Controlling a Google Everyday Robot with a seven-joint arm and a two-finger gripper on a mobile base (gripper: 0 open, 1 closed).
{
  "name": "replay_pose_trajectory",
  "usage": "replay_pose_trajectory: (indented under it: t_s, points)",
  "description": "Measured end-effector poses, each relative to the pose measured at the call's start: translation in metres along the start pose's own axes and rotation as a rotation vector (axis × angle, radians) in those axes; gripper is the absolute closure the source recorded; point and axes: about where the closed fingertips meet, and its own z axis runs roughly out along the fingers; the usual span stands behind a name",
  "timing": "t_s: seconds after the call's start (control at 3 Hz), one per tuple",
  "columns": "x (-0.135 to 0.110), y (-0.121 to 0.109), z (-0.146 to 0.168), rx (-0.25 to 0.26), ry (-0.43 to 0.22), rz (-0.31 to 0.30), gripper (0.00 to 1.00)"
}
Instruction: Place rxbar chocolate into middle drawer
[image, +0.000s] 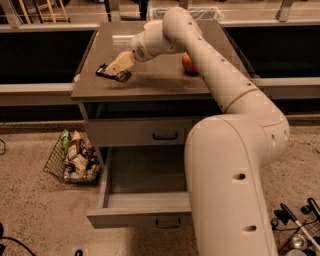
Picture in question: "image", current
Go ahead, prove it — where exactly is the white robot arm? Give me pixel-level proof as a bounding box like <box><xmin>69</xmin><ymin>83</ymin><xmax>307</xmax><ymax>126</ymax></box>
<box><xmin>107</xmin><ymin>7</ymin><xmax>290</xmax><ymax>256</ymax></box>

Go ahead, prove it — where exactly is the grey drawer cabinet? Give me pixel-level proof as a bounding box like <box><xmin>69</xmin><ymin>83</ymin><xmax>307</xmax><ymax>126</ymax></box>
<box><xmin>71</xmin><ymin>19</ymin><xmax>260</xmax><ymax>230</ymax></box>

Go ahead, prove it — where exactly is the closed middle grey drawer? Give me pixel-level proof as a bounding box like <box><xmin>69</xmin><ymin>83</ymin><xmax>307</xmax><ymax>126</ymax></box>
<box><xmin>84</xmin><ymin>117</ymin><xmax>198</xmax><ymax>147</ymax></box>

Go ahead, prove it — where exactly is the open bottom grey drawer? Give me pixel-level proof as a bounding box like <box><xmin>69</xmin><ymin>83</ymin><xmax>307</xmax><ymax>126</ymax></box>
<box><xmin>87</xmin><ymin>145</ymin><xmax>193</xmax><ymax>229</ymax></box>

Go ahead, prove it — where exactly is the red apple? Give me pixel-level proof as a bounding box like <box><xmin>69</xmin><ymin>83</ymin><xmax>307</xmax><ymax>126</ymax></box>
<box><xmin>182</xmin><ymin>53</ymin><xmax>197</xmax><ymax>74</ymax></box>

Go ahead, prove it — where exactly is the clear plastic bin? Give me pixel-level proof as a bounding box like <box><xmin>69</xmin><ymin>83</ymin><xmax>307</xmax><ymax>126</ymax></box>
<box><xmin>147</xmin><ymin>7</ymin><xmax>223</xmax><ymax>21</ymax></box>

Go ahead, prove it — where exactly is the metal can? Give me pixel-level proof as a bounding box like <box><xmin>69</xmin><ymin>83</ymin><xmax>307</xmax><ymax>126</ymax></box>
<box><xmin>291</xmin><ymin>234</ymin><xmax>308</xmax><ymax>250</ymax></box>

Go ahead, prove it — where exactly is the wooden chair frame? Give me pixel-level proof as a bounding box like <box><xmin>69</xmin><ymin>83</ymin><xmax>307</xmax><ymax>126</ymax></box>
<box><xmin>17</xmin><ymin>0</ymin><xmax>71</xmax><ymax>24</ymax></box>

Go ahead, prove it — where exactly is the wire basket of snacks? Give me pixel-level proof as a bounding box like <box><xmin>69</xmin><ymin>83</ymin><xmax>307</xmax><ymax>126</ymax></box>
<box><xmin>43</xmin><ymin>129</ymin><xmax>101</xmax><ymax>184</ymax></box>

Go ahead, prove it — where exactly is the black cable left floor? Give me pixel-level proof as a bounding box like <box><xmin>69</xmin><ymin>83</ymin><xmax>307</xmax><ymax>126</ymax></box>
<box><xmin>0</xmin><ymin>221</ymin><xmax>84</xmax><ymax>256</ymax></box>

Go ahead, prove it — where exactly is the black cable on floor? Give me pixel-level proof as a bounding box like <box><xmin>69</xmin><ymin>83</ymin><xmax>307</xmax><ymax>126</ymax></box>
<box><xmin>270</xmin><ymin>216</ymin><xmax>320</xmax><ymax>233</ymax></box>

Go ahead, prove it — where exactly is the black tool with white handle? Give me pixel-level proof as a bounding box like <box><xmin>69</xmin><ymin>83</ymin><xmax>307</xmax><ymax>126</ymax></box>
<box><xmin>271</xmin><ymin>198</ymin><xmax>320</xmax><ymax>256</ymax></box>

